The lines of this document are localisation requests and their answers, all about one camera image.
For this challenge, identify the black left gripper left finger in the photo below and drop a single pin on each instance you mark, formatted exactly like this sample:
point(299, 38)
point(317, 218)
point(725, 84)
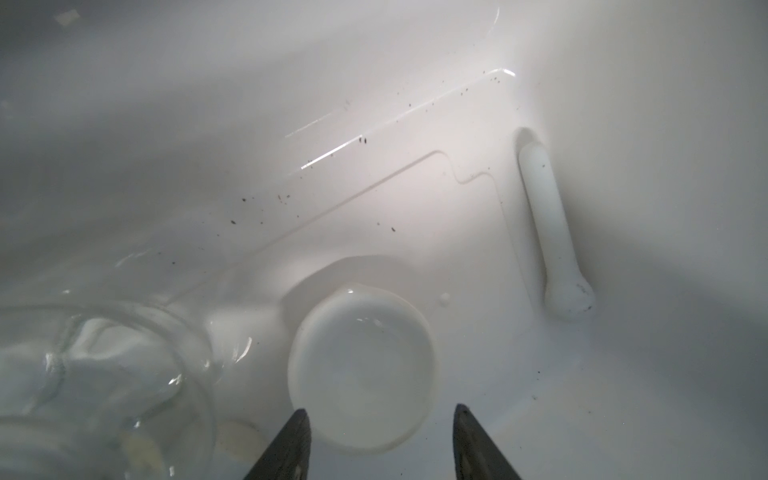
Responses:
point(287, 456)

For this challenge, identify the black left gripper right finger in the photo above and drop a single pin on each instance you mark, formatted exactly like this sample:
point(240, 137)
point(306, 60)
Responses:
point(476, 456)

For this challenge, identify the white mortar bowl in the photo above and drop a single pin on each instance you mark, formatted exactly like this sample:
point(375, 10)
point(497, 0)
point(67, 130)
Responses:
point(364, 366)

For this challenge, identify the white pestle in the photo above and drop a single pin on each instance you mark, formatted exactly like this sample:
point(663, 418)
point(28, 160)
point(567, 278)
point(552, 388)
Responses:
point(567, 294)

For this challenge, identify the small white cup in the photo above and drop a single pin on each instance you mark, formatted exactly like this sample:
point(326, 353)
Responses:
point(240, 441)

